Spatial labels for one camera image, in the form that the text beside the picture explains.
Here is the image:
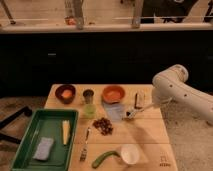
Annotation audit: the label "white handled black brush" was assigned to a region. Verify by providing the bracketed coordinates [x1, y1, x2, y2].
[124, 103, 154, 119]

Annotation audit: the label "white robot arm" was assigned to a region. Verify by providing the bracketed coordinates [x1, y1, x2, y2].
[152, 64, 213, 125]

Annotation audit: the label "red orange bowl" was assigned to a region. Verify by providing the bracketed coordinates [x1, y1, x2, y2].
[102, 85, 125, 104]

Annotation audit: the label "white bowl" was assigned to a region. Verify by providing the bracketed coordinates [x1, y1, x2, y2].
[120, 144, 140, 165]

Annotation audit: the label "dark brown bowl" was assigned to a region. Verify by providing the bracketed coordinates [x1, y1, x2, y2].
[55, 84, 76, 104]

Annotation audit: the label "light blue cloth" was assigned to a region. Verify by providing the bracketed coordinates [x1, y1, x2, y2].
[102, 102, 125, 122]

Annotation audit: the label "pile of brown nuts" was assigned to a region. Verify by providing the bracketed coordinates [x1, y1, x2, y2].
[93, 117, 113, 136]

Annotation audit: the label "green plastic cup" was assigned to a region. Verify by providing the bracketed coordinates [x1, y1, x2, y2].
[83, 104, 96, 118]

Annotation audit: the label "small metal cup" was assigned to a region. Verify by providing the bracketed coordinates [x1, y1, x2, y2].
[83, 89, 94, 104]

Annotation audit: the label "green cucumber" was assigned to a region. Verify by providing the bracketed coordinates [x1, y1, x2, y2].
[91, 151, 119, 169]

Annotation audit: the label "metal fork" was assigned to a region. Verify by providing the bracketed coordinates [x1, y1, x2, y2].
[79, 127, 91, 162]

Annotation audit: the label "orange food piece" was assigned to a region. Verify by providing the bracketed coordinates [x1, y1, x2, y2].
[62, 90, 72, 99]

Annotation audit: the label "yellow corn cob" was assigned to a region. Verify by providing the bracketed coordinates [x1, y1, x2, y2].
[62, 120, 70, 145]

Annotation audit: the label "grey blue sponge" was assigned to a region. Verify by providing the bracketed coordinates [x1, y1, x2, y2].
[33, 137, 54, 161]

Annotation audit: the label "black stand legs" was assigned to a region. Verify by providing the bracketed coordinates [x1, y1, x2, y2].
[0, 106, 33, 144]

